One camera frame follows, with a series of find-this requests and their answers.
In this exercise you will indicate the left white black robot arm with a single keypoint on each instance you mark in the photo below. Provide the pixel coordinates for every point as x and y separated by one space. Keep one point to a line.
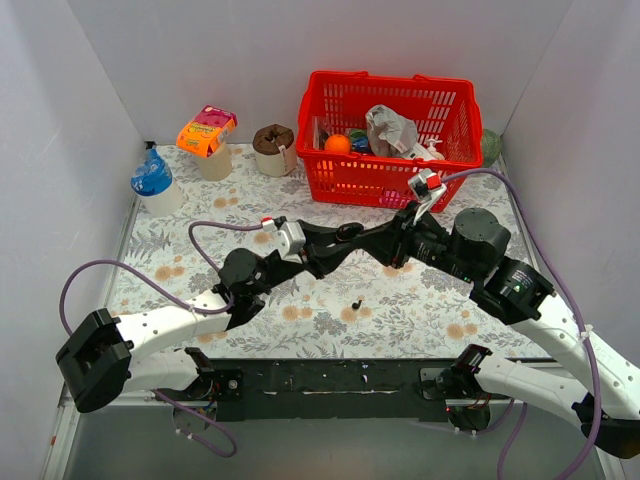
106 355

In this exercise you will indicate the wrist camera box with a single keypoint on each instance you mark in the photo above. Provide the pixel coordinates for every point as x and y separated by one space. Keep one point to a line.
290 238
428 188

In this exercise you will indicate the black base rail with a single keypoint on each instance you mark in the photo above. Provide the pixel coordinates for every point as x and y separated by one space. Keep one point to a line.
282 389

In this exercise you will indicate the beige cup under snack box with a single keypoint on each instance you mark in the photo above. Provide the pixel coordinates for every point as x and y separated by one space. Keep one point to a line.
217 166

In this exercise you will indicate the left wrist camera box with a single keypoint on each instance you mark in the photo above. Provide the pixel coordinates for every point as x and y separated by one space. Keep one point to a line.
290 238

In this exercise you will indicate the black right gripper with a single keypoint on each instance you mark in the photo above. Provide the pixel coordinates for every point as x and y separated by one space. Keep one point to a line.
400 240

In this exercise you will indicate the green ball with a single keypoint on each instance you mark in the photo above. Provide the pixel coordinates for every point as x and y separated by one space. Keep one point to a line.
491 148

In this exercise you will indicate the brown topped paper cup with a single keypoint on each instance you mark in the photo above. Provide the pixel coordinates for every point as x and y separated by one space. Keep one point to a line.
274 148

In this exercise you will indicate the blue wrapper on white cup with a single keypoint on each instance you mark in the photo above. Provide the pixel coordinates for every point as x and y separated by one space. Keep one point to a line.
153 176

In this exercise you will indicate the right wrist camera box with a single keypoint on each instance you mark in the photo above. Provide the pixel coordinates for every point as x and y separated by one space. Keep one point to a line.
428 188

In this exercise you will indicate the orange pink snack box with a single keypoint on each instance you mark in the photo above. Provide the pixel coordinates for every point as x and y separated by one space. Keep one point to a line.
207 131

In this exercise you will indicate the green blue packet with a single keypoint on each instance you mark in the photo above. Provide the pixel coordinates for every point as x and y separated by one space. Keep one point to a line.
359 141

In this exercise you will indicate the glossy black gold-trimmed case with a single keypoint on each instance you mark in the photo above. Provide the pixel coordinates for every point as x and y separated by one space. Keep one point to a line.
348 231

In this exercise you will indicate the white cup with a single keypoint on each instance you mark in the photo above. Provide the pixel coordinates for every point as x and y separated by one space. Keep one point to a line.
165 203

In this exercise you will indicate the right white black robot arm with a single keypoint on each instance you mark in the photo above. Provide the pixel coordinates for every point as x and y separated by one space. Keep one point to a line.
600 394

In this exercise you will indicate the orange fruit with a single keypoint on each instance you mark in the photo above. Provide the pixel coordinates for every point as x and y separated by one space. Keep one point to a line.
338 143

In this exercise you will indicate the red plastic shopping basket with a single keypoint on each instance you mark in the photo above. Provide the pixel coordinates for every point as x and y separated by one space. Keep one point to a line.
335 102

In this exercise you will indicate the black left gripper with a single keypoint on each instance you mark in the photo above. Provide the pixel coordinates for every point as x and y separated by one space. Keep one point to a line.
314 260

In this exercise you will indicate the white pump bottle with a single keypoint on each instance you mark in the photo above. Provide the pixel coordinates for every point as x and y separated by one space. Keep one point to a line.
426 153

